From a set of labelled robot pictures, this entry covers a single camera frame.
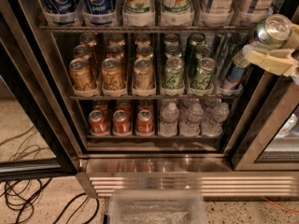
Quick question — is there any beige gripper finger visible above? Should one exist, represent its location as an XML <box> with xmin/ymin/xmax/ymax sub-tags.
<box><xmin>283</xmin><ymin>23</ymin><xmax>299</xmax><ymax>50</ymax></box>
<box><xmin>242</xmin><ymin>45</ymin><xmax>298</xmax><ymax>77</ymax></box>

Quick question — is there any blue front can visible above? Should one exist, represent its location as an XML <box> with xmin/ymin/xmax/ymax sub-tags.
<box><xmin>220</xmin><ymin>49</ymin><xmax>250</xmax><ymax>91</ymax></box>

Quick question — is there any green second row left can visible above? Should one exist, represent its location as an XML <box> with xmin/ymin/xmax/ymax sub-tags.
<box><xmin>164</xmin><ymin>44</ymin><xmax>182</xmax><ymax>58</ymax></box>

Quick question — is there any stainless steel fridge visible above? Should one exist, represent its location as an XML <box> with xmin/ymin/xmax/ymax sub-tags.
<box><xmin>0</xmin><ymin>0</ymin><xmax>299</xmax><ymax>199</ymax></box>

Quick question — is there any orange front right can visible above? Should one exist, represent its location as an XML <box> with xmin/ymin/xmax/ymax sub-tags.
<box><xmin>134</xmin><ymin>59</ymin><xmax>154</xmax><ymax>91</ymax></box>

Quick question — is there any orange second row right can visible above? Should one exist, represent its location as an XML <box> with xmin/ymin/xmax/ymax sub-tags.
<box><xmin>135</xmin><ymin>45</ymin><xmax>153</xmax><ymax>59</ymax></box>

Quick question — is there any orange second row can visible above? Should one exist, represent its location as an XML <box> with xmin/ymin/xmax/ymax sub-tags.
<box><xmin>73</xmin><ymin>45</ymin><xmax>92</xmax><ymax>60</ymax></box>
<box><xmin>135</xmin><ymin>45</ymin><xmax>153</xmax><ymax>59</ymax></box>
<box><xmin>107</xmin><ymin>44</ymin><xmax>123</xmax><ymax>60</ymax></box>

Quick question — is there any red front right can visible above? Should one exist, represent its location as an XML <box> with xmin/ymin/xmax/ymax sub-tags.
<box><xmin>136</xmin><ymin>109</ymin><xmax>153</xmax><ymax>134</ymax></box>

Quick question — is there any red can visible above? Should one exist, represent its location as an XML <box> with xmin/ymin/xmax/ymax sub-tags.
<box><xmin>136</xmin><ymin>109</ymin><xmax>153</xmax><ymax>134</ymax></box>
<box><xmin>113</xmin><ymin>110</ymin><xmax>131</xmax><ymax>133</ymax></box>
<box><xmin>89</xmin><ymin>110</ymin><xmax>108</xmax><ymax>133</ymax></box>

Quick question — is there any orange second row middle can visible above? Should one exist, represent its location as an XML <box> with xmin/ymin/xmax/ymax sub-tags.
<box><xmin>107</xmin><ymin>44</ymin><xmax>123</xmax><ymax>60</ymax></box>

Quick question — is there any orange front middle can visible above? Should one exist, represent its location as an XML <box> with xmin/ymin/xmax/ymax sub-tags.
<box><xmin>102</xmin><ymin>58</ymin><xmax>124</xmax><ymax>91</ymax></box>

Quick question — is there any red front middle can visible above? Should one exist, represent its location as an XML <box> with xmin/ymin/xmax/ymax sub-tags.
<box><xmin>113</xmin><ymin>110</ymin><xmax>131</xmax><ymax>133</ymax></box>

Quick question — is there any red front left can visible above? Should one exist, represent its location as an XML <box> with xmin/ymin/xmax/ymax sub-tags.
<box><xmin>89</xmin><ymin>110</ymin><xmax>108</xmax><ymax>133</ymax></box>

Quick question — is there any orange front left can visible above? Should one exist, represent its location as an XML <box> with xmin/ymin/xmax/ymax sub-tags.
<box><xmin>69</xmin><ymin>59</ymin><xmax>93</xmax><ymax>91</ymax></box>

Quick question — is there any orange second row left can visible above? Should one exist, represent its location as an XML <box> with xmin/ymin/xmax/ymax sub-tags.
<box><xmin>73</xmin><ymin>45</ymin><xmax>92</xmax><ymax>60</ymax></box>

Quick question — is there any open fridge door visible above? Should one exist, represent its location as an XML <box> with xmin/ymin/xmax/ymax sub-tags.
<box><xmin>0</xmin><ymin>15</ymin><xmax>77</xmax><ymax>181</ymax></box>

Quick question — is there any right white labelled bottle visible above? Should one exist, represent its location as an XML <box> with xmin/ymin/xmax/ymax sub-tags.
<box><xmin>235</xmin><ymin>0</ymin><xmax>273</xmax><ymax>22</ymax></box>

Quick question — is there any white labelled bottle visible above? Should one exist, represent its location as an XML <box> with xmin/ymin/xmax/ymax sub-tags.
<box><xmin>235</xmin><ymin>0</ymin><xmax>273</xmax><ymax>22</ymax></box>
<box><xmin>200</xmin><ymin>0</ymin><xmax>233</xmax><ymax>27</ymax></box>

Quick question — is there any left white labelled bottle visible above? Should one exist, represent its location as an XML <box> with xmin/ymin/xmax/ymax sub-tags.
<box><xmin>200</xmin><ymin>0</ymin><xmax>233</xmax><ymax>27</ymax></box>

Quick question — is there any right water bottle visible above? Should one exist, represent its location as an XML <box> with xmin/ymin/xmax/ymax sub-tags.
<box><xmin>202</xmin><ymin>103</ymin><xmax>229</xmax><ymax>137</ymax></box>

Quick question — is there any water bottle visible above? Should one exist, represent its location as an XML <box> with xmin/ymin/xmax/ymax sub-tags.
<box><xmin>159</xmin><ymin>103</ymin><xmax>179</xmax><ymax>137</ymax></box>
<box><xmin>202</xmin><ymin>103</ymin><xmax>229</xmax><ymax>137</ymax></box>
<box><xmin>179</xmin><ymin>104</ymin><xmax>204</xmax><ymax>137</ymax></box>

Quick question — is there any middle water bottle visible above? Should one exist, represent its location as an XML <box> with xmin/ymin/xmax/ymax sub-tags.
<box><xmin>179</xmin><ymin>104</ymin><xmax>204</xmax><ymax>137</ymax></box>

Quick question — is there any left water bottle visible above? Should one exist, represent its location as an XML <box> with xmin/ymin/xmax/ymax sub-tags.
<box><xmin>159</xmin><ymin>103</ymin><xmax>179</xmax><ymax>137</ymax></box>

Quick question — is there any left 7up bottle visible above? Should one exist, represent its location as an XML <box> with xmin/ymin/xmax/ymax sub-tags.
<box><xmin>125</xmin><ymin>0</ymin><xmax>153</xmax><ymax>26</ymax></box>

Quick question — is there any clear plastic bin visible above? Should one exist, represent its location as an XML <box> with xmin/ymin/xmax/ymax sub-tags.
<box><xmin>108</xmin><ymin>189</ymin><xmax>208</xmax><ymax>224</ymax></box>

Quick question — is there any left pepsi bottle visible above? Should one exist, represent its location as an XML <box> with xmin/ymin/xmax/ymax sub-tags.
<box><xmin>43</xmin><ymin>0</ymin><xmax>75</xmax><ymax>25</ymax></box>

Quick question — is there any orange cable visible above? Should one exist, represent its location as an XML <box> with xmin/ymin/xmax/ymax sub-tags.
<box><xmin>261</xmin><ymin>196</ymin><xmax>299</xmax><ymax>216</ymax></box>

